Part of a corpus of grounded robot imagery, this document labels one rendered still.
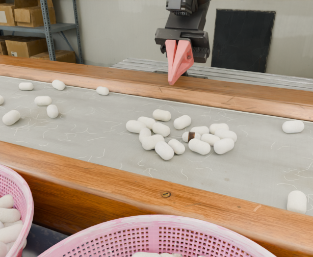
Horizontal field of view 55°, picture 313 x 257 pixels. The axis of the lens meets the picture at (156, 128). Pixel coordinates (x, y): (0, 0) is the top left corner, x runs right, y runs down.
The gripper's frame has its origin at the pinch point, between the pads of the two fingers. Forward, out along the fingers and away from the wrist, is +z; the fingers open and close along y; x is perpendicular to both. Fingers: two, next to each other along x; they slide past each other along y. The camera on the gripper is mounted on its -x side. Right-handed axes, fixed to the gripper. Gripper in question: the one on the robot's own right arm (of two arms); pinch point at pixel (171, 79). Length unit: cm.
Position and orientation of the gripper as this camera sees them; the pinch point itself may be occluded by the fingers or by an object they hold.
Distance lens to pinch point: 57.3
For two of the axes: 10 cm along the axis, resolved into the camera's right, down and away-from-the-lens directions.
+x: 2.4, 4.0, 8.8
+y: 9.3, 1.7, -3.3
